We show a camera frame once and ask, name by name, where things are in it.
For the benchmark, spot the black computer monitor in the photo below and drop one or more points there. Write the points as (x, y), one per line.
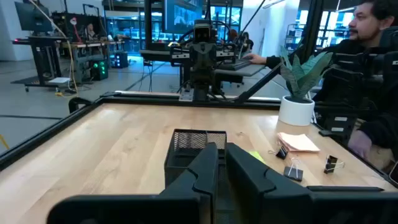
(32, 17)

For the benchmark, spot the black binder clip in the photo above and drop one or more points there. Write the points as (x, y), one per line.
(293, 173)
(330, 164)
(282, 153)

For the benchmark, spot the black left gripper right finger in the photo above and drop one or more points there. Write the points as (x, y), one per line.
(264, 193)

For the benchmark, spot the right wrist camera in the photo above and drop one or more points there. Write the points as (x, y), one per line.
(202, 31)

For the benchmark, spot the pink sticky note pad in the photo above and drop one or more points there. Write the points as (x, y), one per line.
(298, 142)

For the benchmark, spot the black floor box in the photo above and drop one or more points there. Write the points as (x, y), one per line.
(120, 59)

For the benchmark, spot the black mesh desk organizer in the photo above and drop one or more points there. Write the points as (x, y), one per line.
(189, 140)

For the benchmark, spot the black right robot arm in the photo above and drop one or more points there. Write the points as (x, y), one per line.
(202, 91)

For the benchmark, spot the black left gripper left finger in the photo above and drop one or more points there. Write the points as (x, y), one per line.
(186, 199)

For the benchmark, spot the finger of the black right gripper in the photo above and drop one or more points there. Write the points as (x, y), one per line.
(210, 65)
(196, 65)

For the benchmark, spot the red desk lamp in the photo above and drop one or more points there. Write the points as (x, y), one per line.
(73, 21)

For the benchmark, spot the black standing desk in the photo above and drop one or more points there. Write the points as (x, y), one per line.
(46, 59)

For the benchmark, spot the green plant in white pot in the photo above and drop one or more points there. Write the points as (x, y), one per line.
(295, 112)

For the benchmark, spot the yellow-green sticky note pad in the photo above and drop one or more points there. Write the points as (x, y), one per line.
(256, 156)

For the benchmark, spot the black box with green lights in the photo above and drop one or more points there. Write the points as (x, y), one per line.
(99, 70)

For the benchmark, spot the large display screen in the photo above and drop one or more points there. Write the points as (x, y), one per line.
(183, 15)

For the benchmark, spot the black keyboard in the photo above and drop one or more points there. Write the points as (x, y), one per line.
(234, 65)

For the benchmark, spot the person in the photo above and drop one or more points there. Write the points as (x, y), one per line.
(90, 31)
(367, 25)
(247, 42)

